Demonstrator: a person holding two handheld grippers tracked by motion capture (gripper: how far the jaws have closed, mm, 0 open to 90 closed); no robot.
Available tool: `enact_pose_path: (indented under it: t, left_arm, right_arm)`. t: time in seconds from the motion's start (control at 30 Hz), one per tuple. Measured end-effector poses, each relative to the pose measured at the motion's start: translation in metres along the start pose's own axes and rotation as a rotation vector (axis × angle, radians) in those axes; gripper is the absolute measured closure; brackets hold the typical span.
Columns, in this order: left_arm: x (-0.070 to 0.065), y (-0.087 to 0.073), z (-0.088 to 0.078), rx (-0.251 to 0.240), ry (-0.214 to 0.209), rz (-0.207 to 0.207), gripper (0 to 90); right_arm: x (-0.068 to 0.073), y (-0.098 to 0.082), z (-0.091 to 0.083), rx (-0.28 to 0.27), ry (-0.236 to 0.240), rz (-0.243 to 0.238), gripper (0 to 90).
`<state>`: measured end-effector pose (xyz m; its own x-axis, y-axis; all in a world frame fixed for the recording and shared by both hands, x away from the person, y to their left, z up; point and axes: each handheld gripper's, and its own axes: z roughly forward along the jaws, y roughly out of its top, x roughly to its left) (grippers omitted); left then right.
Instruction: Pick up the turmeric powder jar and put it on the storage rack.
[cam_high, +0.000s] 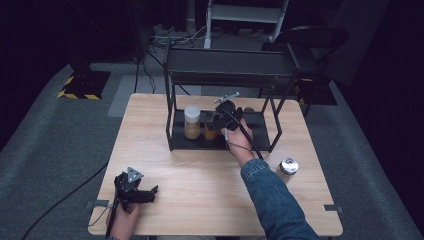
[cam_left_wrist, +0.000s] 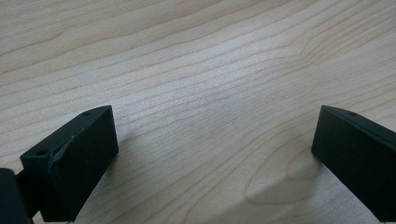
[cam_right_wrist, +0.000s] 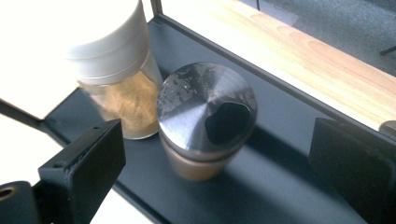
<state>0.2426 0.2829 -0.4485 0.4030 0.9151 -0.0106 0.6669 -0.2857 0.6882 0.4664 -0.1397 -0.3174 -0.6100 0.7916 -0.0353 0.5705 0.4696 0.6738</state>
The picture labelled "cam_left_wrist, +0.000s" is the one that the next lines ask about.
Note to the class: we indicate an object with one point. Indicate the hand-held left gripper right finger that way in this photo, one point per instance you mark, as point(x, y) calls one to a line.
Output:
point(358, 158)

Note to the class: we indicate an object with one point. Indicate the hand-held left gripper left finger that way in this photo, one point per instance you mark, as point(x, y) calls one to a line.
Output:
point(81, 161)

